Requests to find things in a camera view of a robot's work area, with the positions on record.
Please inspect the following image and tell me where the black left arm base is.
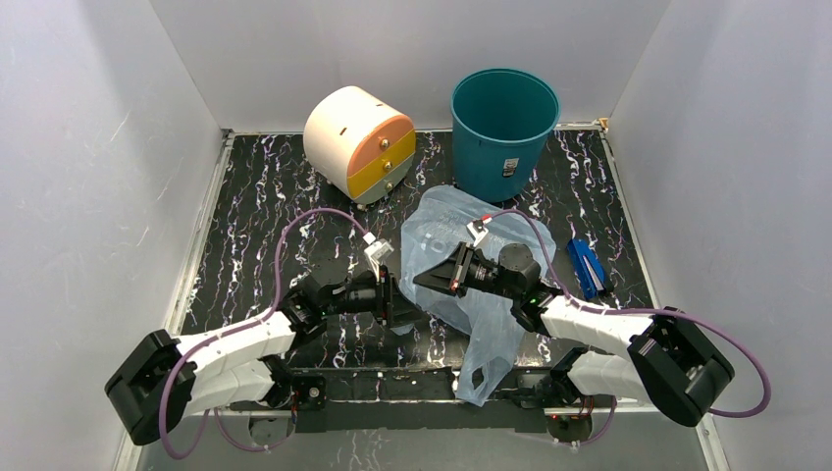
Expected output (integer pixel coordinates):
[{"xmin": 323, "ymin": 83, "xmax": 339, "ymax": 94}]
[{"xmin": 231, "ymin": 373, "xmax": 327, "ymax": 447}]

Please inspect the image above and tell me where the blue stapler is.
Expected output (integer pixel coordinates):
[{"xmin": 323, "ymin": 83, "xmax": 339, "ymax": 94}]
[{"xmin": 566, "ymin": 238, "xmax": 613, "ymax": 300}]

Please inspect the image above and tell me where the aluminium frame rail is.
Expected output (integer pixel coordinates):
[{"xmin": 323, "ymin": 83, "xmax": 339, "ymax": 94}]
[{"xmin": 116, "ymin": 367, "xmax": 728, "ymax": 470}]

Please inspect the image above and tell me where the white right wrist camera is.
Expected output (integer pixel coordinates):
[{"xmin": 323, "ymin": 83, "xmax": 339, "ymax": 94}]
[{"xmin": 466, "ymin": 215, "xmax": 493, "ymax": 247}]

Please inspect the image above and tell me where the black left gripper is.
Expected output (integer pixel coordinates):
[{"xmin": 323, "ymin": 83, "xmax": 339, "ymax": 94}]
[{"xmin": 324, "ymin": 267, "xmax": 427, "ymax": 329}]

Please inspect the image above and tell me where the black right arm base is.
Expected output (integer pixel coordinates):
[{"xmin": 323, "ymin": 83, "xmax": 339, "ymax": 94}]
[{"xmin": 493, "ymin": 370, "xmax": 617, "ymax": 447}]

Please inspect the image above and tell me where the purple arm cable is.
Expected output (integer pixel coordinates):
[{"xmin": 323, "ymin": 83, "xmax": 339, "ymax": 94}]
[
  {"xmin": 159, "ymin": 207, "xmax": 379, "ymax": 460},
  {"xmin": 484, "ymin": 209, "xmax": 772, "ymax": 447}
]

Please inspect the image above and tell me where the teal plastic trash bin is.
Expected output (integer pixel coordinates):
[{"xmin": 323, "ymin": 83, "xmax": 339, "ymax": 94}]
[{"xmin": 450, "ymin": 68, "xmax": 560, "ymax": 203}]

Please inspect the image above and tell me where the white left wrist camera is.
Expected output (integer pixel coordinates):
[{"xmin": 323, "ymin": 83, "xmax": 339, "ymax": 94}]
[{"xmin": 363, "ymin": 232, "xmax": 394, "ymax": 273}]

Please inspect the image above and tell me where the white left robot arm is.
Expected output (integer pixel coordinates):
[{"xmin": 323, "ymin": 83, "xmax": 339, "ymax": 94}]
[{"xmin": 105, "ymin": 267, "xmax": 422, "ymax": 445}]

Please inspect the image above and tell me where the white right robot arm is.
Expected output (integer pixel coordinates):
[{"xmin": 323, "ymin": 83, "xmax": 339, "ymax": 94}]
[{"xmin": 414, "ymin": 242, "xmax": 735, "ymax": 427}]

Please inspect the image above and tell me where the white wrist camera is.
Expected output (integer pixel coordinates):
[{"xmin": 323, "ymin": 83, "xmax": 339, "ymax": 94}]
[
  {"xmin": 363, "ymin": 232, "xmax": 394, "ymax": 273},
  {"xmin": 466, "ymin": 215, "xmax": 493, "ymax": 247}
]

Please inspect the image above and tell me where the round pastel drawer cabinet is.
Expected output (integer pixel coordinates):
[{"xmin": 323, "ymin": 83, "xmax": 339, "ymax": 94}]
[{"xmin": 302, "ymin": 85, "xmax": 416, "ymax": 207}]

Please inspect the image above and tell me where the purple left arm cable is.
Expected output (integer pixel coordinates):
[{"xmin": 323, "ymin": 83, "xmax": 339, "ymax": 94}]
[{"xmin": 159, "ymin": 207, "xmax": 379, "ymax": 460}]

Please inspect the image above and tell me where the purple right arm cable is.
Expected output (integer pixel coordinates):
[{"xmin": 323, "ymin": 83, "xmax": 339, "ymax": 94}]
[{"xmin": 484, "ymin": 209, "xmax": 772, "ymax": 447}]

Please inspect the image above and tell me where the translucent blue plastic bag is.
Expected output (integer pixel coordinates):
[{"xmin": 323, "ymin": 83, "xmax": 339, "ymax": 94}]
[{"xmin": 399, "ymin": 185, "xmax": 556, "ymax": 406}]

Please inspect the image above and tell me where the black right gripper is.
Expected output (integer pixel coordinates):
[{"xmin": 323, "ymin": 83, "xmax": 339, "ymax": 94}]
[{"xmin": 414, "ymin": 241, "xmax": 520, "ymax": 301}]

